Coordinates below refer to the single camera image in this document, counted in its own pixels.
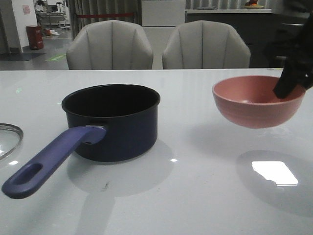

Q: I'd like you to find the left beige upholstered chair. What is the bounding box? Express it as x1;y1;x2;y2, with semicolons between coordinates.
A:
66;20;154;70

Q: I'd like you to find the white cabinet column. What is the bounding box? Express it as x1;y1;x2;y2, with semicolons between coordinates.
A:
141;0;185;70

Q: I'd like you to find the red bin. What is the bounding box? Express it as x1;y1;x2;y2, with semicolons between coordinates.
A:
26;25;44;50

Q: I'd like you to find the right beige upholstered chair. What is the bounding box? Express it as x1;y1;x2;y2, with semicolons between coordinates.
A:
162;20;251;70

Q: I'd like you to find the dark blue saucepan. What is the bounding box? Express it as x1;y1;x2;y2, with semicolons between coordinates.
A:
1;84;160;199

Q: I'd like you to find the dark kitchen counter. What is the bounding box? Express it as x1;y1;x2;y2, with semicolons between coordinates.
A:
185;9;306;68

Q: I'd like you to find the red barrier belt stanchion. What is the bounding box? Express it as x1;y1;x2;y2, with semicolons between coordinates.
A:
71;12;138;32

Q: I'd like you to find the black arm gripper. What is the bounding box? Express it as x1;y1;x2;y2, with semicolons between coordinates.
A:
263;0;313;98

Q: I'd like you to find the fruit plate on counter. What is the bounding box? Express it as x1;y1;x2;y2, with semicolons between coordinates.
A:
242;0;264;10

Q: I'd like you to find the grey curtain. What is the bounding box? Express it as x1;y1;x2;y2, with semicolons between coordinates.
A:
67;0;142;39

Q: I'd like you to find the pink bowl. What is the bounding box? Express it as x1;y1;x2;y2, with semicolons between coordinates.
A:
212;75;306;129

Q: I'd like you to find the glass lid with blue knob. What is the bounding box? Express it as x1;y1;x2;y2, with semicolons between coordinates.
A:
0;123;23;160

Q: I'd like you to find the beige upholstered chair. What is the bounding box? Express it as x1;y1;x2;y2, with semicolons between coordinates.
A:
66;20;154;70
162;20;251;70

